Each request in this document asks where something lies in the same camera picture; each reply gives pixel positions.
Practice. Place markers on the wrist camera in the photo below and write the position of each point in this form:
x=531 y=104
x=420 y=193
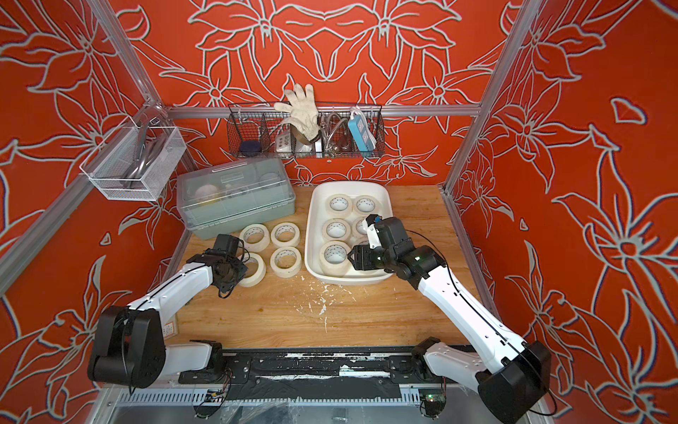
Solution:
x=388 y=239
x=230 y=245

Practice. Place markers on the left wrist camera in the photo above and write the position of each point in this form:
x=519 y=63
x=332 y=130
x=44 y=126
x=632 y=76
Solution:
x=230 y=245

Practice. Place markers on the white wire basket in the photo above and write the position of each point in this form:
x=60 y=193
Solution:
x=136 y=162

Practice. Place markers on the beige tape roll two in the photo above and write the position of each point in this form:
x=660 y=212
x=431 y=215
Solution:
x=255 y=271

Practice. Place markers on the beige tape roll six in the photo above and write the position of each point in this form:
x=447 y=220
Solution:
x=366 y=205

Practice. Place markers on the grey lidded storage box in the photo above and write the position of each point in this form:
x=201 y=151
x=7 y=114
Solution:
x=229 y=197

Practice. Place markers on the beige tape roll four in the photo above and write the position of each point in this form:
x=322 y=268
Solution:
x=336 y=229

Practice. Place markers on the beige tape roll three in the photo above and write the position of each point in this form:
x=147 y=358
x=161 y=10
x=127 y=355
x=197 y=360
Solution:
x=334 y=259

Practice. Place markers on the beige tape roll eight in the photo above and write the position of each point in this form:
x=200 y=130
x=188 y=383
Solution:
x=286 y=262

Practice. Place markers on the beige tape roll five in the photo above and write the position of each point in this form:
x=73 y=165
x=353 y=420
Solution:
x=339 y=206

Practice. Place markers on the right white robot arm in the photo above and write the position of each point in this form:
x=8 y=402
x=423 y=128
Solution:
x=509 y=374

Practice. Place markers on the white plastic tray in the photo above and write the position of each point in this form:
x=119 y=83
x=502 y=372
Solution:
x=317 y=216

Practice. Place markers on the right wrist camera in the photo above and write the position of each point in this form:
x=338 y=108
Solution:
x=388 y=239

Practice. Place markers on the dark blue round lid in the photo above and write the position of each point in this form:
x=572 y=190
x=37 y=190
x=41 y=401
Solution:
x=250 y=148

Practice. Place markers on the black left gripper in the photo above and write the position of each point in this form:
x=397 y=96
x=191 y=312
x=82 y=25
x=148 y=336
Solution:
x=242 y=269

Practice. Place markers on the black wire basket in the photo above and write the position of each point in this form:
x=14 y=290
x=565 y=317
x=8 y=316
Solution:
x=326 y=131

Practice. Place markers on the white power strip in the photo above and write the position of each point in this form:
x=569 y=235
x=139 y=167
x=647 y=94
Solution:
x=283 y=144

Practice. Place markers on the small label card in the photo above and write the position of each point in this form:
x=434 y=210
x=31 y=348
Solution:
x=170 y=329

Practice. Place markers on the beige tape roll seven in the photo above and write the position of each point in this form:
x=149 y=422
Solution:
x=256 y=238

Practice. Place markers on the beige tape roll one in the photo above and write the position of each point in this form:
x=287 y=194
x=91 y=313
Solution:
x=285 y=235

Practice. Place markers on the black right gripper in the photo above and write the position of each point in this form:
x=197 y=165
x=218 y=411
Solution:
x=362 y=254

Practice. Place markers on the blue box in basket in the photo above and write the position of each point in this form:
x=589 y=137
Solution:
x=361 y=132

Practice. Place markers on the white work glove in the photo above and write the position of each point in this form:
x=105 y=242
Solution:
x=301 y=110

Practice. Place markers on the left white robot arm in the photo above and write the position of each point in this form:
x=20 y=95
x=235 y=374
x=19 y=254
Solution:
x=129 y=347

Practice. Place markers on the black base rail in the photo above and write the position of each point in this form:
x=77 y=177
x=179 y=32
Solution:
x=320 y=374

